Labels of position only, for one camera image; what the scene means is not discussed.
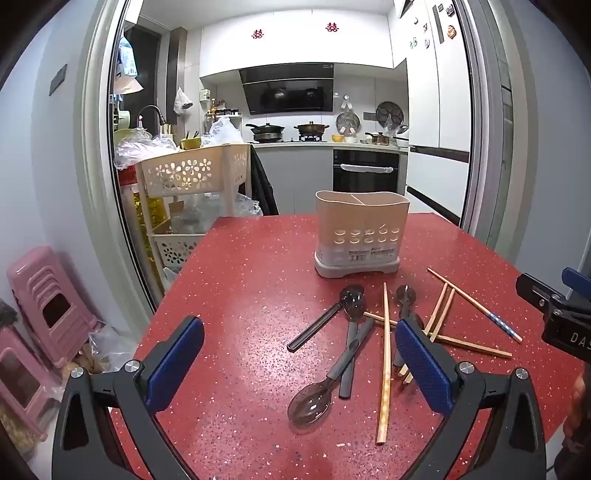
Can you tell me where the small copper pot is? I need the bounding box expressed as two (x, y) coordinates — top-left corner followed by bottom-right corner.
(365, 131), (409, 147)

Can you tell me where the beige plastic utensil holder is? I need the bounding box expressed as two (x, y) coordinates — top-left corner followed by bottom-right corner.
(315, 189), (411, 279)

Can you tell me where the round divided pan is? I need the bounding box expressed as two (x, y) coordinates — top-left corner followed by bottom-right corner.
(375, 101), (405, 127)

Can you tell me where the white plastic bag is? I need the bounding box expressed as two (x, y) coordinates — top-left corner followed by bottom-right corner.
(203, 115), (245, 147)

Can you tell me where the crumpled clear plastic bag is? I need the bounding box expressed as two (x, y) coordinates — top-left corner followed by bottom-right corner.
(113, 134), (181, 171)

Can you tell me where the beige perforated storage cart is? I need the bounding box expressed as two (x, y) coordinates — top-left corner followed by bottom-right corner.
(136, 143), (253, 296)

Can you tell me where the pink plastic stool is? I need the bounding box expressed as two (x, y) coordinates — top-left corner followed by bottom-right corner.
(0, 323), (63, 455)

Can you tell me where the hanging plastic bag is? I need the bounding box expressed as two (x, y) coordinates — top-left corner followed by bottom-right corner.
(173, 87), (193, 116)

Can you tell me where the stack of pink stools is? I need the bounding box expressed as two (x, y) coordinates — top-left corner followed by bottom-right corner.
(7, 246), (99, 370)

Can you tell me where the yellow oil bottle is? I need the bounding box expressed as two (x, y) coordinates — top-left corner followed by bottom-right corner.
(133, 189), (153, 234)

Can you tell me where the black wok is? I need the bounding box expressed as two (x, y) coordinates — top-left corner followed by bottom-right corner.
(246, 122), (286, 142)

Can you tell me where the black range hood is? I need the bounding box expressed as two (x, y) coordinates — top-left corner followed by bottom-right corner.
(239, 64), (334, 116)

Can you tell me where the white refrigerator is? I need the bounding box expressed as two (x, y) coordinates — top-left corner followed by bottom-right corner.
(405, 0), (472, 227)

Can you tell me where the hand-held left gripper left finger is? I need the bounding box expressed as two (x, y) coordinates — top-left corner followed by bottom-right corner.
(52, 315), (206, 480)

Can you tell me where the black handled dark spoon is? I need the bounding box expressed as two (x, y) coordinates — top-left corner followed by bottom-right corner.
(287, 285), (365, 353)

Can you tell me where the black built-in oven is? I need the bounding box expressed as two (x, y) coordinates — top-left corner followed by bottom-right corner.
(332, 148), (400, 195)

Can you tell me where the black kitchen faucet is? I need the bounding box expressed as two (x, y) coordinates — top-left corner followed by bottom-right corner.
(137, 104), (168, 136)

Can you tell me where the bronze wok with lid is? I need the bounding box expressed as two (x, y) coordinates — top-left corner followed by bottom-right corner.
(294, 120), (330, 139)

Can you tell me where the grey wall switch panel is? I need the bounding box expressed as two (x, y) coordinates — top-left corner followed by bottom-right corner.
(49, 64), (68, 96)

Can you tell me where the blue patterned wooden chopstick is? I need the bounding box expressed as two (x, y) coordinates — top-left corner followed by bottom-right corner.
(427, 268), (524, 343)

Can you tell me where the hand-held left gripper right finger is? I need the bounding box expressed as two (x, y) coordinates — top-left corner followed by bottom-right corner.
(394, 318), (548, 480)

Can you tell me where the round metal steamer rack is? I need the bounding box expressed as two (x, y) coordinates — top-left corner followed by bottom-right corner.
(335, 111), (361, 136)

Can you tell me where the person's right hand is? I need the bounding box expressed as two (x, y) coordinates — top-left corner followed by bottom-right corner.
(554, 371), (591, 480)

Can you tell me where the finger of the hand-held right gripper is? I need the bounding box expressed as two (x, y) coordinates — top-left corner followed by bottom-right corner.
(561, 267), (591, 301)
(516, 273), (562, 320)

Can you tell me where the dark hanging jacket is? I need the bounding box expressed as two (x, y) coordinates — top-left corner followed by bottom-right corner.
(250, 147), (280, 217)

